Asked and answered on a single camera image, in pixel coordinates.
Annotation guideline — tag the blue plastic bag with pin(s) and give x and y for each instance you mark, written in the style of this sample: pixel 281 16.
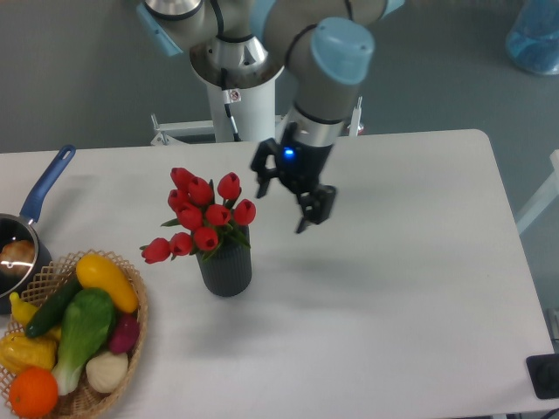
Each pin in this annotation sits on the blue plastic bag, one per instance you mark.
pixel 532 42

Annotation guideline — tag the white frame bar right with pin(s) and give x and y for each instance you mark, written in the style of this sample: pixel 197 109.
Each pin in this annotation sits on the white frame bar right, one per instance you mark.
pixel 540 200

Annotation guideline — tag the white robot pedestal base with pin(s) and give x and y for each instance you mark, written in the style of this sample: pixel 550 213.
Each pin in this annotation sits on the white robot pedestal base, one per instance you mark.
pixel 329 60

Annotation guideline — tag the small yellow banana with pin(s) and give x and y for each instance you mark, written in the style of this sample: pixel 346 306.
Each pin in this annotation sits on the small yellow banana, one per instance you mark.
pixel 21 311

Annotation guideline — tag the woven wicker basket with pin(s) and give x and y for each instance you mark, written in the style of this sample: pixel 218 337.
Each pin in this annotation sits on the woven wicker basket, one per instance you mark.
pixel 87 400

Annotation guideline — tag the yellow squash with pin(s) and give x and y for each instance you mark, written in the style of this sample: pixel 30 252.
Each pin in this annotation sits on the yellow squash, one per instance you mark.
pixel 96 271

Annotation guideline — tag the blue handled saucepan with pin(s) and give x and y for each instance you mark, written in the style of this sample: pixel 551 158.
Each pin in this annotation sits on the blue handled saucepan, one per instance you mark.
pixel 22 226

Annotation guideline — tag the dark grey ribbed vase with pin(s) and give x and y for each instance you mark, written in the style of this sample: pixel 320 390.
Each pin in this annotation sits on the dark grey ribbed vase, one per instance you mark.
pixel 227 270

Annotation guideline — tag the dark green cucumber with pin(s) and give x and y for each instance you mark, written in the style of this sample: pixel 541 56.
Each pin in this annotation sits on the dark green cucumber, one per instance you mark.
pixel 52 311

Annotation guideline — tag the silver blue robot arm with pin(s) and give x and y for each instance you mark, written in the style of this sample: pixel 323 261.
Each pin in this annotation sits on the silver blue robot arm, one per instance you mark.
pixel 283 74

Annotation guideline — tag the orange fruit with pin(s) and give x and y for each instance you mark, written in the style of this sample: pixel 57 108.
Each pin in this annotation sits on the orange fruit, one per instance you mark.
pixel 33 393

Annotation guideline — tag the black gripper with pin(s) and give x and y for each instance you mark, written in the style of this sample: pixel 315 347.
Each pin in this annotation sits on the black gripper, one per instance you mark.
pixel 298 167

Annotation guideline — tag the bread roll in pan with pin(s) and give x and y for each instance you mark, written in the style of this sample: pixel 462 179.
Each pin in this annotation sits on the bread roll in pan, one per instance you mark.
pixel 17 258

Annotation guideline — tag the black device at table edge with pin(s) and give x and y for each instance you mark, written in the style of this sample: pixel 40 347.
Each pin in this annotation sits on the black device at table edge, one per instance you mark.
pixel 543 372

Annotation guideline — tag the red tulip bouquet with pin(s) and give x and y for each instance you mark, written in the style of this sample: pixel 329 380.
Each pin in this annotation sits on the red tulip bouquet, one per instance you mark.
pixel 212 215

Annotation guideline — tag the yellow bell pepper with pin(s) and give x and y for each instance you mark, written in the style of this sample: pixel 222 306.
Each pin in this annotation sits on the yellow bell pepper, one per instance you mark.
pixel 19 352

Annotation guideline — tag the green bok choy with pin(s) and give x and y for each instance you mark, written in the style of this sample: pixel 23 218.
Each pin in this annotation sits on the green bok choy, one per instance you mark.
pixel 86 324

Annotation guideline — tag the white garlic bulb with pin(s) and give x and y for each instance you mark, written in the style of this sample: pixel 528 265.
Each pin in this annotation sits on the white garlic bulb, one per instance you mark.
pixel 105 371

